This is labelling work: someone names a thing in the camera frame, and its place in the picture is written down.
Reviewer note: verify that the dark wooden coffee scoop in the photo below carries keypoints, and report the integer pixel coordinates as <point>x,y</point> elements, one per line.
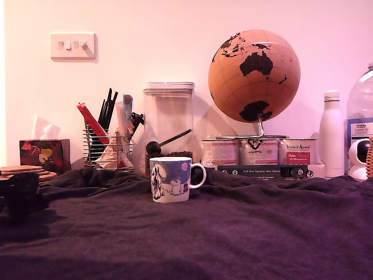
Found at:
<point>153,148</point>

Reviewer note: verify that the square cork coaster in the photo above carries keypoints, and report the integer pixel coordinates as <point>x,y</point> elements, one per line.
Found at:
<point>2,171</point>
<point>45,174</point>
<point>23,167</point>

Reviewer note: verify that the round cork trivet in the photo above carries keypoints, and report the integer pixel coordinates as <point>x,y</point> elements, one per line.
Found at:
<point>46,183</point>
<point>51,178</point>

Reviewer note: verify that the floral dark tissue box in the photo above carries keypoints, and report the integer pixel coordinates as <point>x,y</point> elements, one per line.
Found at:
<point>43,154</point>

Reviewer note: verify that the white tissue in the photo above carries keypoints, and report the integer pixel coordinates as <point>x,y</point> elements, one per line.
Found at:
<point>43,128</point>

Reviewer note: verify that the red chopstick sleeve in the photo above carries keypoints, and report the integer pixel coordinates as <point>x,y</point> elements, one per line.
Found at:
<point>93,125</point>

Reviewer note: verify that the crumpled white paper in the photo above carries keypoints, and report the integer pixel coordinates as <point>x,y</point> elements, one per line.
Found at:
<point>112,151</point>

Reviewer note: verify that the black chopstick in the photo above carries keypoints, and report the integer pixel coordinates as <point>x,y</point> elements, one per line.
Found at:
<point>101,109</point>
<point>113,105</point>
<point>107,100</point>

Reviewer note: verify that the dark brown wooden utensil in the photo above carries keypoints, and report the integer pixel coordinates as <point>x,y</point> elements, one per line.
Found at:
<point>136,118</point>

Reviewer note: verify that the blue printed paper sleeve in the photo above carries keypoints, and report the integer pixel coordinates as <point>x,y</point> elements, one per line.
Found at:
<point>127,105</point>

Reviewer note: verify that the illustrated white blue mug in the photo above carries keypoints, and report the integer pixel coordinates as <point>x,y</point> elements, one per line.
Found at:
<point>172,181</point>

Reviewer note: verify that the clear container white lid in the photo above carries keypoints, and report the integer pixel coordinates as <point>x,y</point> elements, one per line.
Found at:
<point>175,116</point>

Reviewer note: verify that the dark grey cloth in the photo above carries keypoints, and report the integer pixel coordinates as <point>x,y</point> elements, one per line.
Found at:
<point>204,233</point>

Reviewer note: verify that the white tin pink text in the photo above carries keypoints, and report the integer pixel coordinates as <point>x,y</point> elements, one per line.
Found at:
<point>220,151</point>

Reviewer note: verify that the black printed flat box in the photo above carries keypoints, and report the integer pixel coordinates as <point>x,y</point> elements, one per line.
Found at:
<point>250,172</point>

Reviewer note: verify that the white tin black arrow symbol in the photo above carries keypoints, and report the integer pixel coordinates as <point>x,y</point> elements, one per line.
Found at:
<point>258,151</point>

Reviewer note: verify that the metal globe stand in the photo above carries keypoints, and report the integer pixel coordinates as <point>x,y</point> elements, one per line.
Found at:
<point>261,125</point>

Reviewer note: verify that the cork globe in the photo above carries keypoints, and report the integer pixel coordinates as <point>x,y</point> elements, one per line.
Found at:
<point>253,81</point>

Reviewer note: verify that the white tin red label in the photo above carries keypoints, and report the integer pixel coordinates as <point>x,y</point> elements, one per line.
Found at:
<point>297,151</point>

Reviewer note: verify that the white metal bottle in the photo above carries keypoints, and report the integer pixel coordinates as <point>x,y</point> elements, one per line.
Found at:
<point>332,140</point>

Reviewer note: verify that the wicker basket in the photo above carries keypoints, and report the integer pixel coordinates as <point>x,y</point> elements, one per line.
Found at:
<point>370,157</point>

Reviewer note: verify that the large clear water bottle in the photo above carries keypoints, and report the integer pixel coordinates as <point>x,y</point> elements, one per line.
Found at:
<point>361,93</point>

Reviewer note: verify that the white light switch plate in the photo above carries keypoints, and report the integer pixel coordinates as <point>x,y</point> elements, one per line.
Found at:
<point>73,52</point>

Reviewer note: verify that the small white round camera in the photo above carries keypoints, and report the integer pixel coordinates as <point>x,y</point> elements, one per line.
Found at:
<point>357,173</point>

